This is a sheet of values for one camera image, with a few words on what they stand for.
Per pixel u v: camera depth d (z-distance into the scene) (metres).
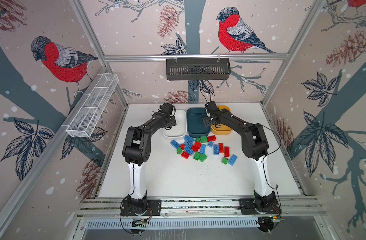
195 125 1.14
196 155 0.90
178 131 1.04
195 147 0.95
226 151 0.92
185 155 0.92
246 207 0.73
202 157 0.89
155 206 0.73
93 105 0.78
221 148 0.93
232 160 0.90
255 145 0.59
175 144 0.97
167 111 0.81
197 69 1.07
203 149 0.94
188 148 0.94
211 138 0.98
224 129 0.96
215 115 0.77
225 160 0.88
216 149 0.92
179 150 0.92
